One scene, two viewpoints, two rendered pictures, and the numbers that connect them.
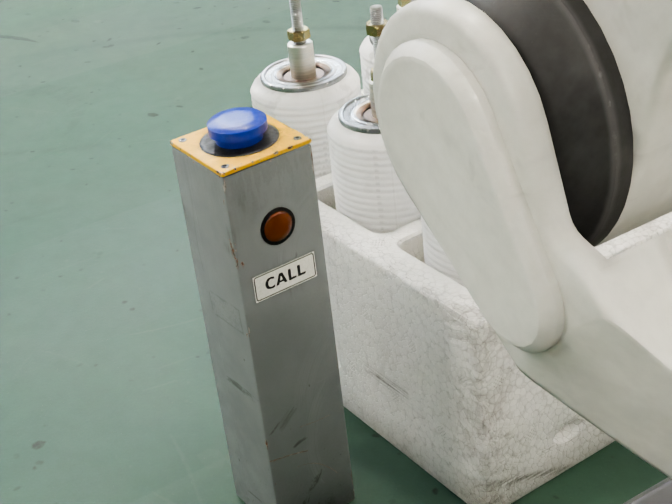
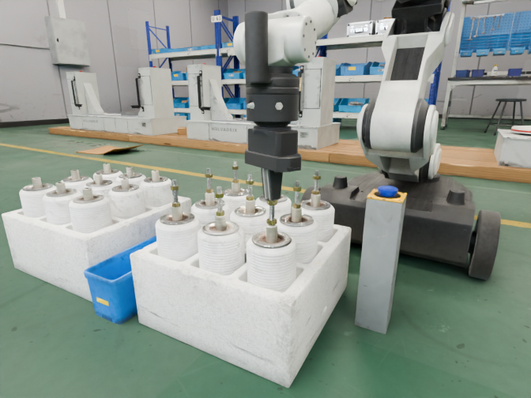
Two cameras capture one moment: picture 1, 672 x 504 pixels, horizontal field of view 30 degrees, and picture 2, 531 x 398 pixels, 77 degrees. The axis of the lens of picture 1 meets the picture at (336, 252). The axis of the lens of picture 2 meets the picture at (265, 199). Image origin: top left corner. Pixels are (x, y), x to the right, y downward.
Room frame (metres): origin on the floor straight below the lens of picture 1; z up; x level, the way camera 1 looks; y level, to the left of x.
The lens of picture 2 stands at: (1.32, 0.51, 0.51)
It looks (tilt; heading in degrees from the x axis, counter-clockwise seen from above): 17 degrees down; 240
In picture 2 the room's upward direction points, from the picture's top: straight up
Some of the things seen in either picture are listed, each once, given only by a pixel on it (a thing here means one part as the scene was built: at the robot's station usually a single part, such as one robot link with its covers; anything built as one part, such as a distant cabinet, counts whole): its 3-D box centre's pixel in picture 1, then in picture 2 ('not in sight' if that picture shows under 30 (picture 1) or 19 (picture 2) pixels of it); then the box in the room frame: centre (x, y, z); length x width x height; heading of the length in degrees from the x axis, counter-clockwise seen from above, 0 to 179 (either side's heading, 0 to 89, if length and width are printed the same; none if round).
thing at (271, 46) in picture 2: not in sight; (273, 58); (1.02, 0.02, 0.57); 0.11 x 0.11 x 0.11; 32
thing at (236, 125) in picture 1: (238, 131); (387, 192); (0.76, 0.05, 0.32); 0.04 x 0.04 x 0.02
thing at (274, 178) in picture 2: not in sight; (276, 183); (1.02, 0.02, 0.36); 0.03 x 0.02 x 0.06; 9
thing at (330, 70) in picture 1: (303, 74); (271, 239); (1.02, 0.01, 0.25); 0.08 x 0.08 x 0.01
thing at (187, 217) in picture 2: not in sight; (177, 219); (1.14, -0.19, 0.25); 0.08 x 0.08 x 0.01
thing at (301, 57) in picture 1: (302, 60); (271, 233); (1.02, 0.01, 0.26); 0.02 x 0.02 x 0.03
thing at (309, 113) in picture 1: (315, 168); (271, 282); (1.02, 0.01, 0.16); 0.10 x 0.10 x 0.18
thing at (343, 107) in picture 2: not in sight; (354, 105); (-2.65, -3.56, 0.36); 0.50 x 0.38 x 0.21; 31
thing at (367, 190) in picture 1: (394, 212); (295, 257); (0.92, -0.05, 0.16); 0.10 x 0.10 x 0.18
